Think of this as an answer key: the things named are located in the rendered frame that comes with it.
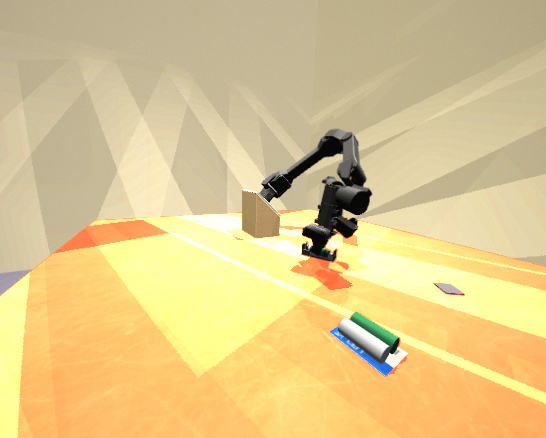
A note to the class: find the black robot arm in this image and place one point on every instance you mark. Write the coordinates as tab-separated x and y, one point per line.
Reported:
352	196

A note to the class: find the black and green battery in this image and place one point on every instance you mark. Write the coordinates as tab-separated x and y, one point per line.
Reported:
324	252

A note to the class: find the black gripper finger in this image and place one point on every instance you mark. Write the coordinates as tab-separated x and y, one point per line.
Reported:
331	235
318	246

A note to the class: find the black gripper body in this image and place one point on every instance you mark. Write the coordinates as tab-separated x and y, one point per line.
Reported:
319	232

